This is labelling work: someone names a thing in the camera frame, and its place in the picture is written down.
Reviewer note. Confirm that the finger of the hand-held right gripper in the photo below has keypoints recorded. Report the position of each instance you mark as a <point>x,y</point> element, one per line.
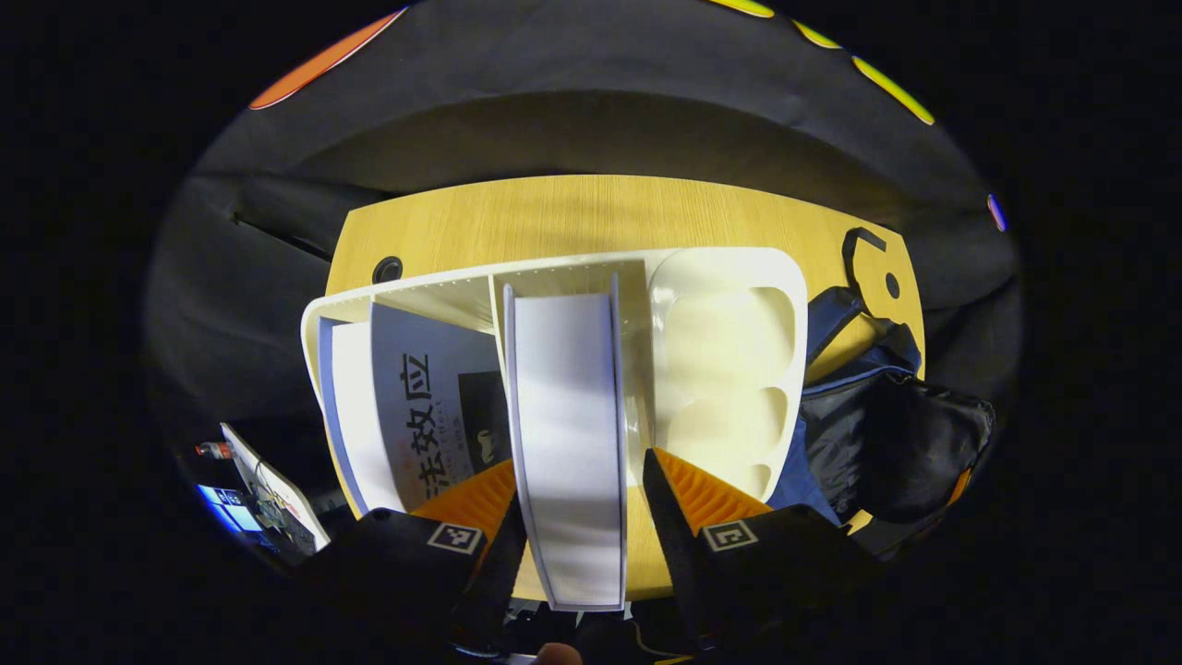
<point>960,486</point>

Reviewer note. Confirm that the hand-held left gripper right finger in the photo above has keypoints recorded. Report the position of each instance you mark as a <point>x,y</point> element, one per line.
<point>674,545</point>

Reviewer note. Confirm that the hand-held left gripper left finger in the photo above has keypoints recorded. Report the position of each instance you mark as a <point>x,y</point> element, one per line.
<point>406,563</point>

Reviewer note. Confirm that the blue schoolbag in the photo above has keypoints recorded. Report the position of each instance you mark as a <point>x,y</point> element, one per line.
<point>886,434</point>

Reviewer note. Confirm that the white book grey patterned spine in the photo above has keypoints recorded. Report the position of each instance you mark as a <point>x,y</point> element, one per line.
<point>568,443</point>

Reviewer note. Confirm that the lilac book with dark figure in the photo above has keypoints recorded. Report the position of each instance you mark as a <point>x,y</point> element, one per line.
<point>434,406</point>

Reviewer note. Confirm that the cream plastic bookshelf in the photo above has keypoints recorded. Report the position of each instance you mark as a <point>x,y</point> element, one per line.
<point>729,351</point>

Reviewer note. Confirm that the white side desk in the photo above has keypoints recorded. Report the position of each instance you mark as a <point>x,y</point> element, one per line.
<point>277,499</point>

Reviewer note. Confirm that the computer monitor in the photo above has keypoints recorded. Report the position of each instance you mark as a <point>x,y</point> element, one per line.
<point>231,510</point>

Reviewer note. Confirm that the small red bottle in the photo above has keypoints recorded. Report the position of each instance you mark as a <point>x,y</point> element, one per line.
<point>214,451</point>

